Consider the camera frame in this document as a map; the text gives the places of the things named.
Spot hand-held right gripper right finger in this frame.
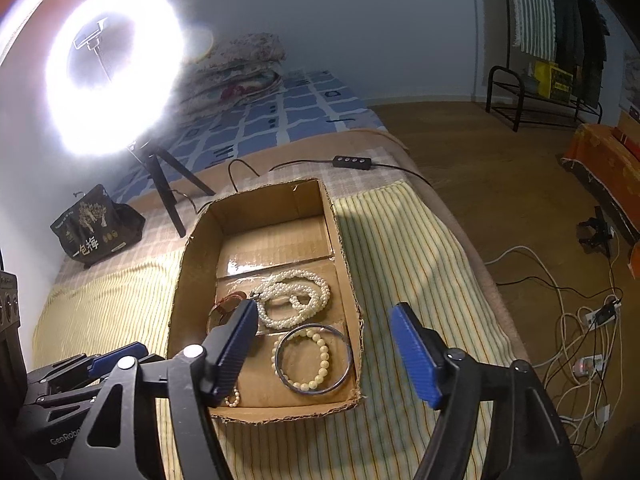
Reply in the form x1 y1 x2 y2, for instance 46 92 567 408
387 302 583 480

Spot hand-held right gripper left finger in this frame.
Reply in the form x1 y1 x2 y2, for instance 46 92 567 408
75 299 260 480

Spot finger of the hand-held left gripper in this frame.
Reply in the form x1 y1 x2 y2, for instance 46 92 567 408
27 341 166 391
20 385 103 425

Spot long pearl necklace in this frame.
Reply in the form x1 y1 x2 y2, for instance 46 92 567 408
248 269 332 331

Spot black bangle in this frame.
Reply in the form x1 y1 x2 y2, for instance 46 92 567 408
274 324 353 393

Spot cream bead bracelet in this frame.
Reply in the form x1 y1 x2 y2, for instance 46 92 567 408
271 327 332 392

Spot cardboard box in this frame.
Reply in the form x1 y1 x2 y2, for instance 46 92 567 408
165 177 364 423

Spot black printed bag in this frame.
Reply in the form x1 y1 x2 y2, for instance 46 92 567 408
50 184 147 270

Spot black tripod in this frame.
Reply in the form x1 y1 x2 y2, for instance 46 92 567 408
127 140 216 238

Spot white power strip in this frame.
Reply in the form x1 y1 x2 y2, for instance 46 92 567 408
582 297 623 329

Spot beige plaid bed cover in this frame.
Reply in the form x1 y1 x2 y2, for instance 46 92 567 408
47 130 416 286

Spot black clamp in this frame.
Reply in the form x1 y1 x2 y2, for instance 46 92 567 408
577 206 618 257

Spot blue checkered bed sheet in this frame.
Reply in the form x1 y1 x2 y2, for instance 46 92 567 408
107 67 388 201

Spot orange cloth-covered bench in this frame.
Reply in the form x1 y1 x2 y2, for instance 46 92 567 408
560 110 640 281

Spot black clothes rack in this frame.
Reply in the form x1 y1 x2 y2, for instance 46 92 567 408
486 0 606 133

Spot floral quilt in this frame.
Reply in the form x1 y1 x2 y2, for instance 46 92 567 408
182 32 288 116

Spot yellow box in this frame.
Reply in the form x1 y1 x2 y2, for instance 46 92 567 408
530 59 575 102

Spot phone holder on pole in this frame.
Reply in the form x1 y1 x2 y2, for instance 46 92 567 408
72 17 113 83

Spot black garment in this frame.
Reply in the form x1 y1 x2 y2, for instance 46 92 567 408
580 0 610 106

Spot striped towel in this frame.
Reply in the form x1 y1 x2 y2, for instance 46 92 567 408
505 0 558 61

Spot dark grey garment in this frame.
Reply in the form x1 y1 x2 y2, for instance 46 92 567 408
550 0 586 68

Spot white cables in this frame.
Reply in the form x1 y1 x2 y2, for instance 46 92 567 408
482 245 626 456

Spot white wall plug adapter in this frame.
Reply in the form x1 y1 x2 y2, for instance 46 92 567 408
572 355 608 379

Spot black cable with inline remote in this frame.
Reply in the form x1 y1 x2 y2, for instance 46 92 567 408
197 154 436 216

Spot white ring light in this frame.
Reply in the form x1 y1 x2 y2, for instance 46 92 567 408
45 0 187 157

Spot wall poster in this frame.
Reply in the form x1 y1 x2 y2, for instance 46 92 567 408
620 52 640 121

